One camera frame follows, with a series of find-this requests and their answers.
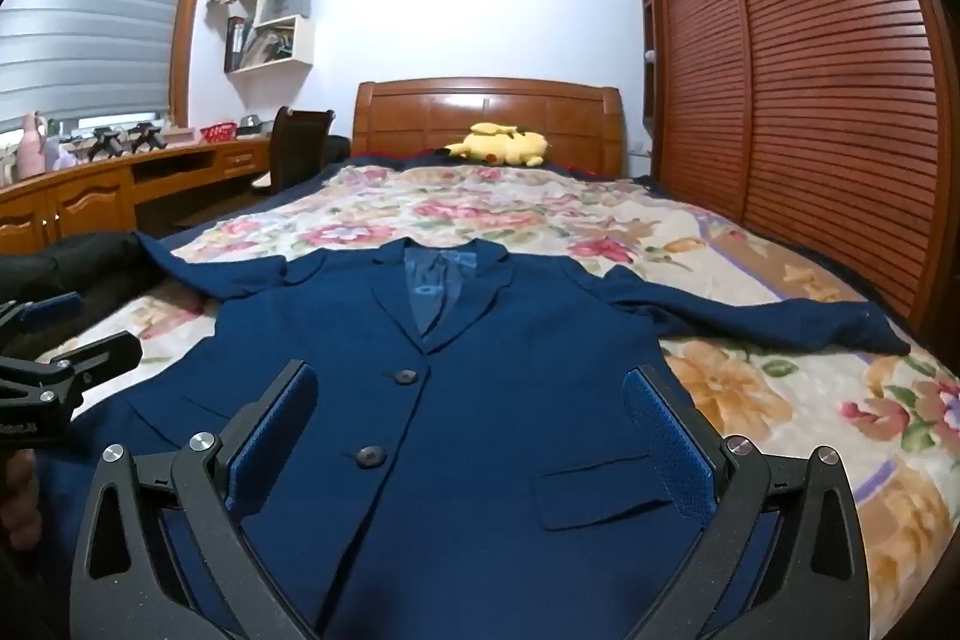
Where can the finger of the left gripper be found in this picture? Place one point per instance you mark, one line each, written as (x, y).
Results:
(23, 317)
(82, 358)

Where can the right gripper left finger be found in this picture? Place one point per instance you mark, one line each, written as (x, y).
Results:
(127, 580)

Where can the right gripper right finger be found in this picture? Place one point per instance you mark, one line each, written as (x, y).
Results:
(779, 551)

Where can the navy blue suit jacket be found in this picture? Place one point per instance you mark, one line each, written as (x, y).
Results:
(471, 469)

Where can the person's left hand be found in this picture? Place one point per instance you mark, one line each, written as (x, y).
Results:
(21, 519)

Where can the black garment at bedside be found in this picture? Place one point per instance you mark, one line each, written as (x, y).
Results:
(106, 269)

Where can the wooden desk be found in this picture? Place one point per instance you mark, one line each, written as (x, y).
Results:
(133, 192)

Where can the pink vase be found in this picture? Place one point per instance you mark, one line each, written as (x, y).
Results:
(31, 151)

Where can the black stand on desk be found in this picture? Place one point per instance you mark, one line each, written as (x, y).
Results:
(106, 142)
(146, 136)

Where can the red basket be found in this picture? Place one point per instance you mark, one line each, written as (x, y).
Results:
(221, 132)

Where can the grey window blind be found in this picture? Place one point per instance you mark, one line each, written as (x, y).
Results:
(73, 59)

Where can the dark brown chair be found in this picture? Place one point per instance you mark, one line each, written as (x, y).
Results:
(298, 148)

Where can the yellow Pikachu plush toy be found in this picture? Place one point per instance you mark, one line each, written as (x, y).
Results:
(501, 145)

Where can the red-brown louvered wardrobe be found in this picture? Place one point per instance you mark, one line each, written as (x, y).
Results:
(829, 124)

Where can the wooden bed headboard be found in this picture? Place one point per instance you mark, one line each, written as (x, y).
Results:
(584, 125)

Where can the white wall shelf unit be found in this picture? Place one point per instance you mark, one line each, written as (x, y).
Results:
(265, 34)

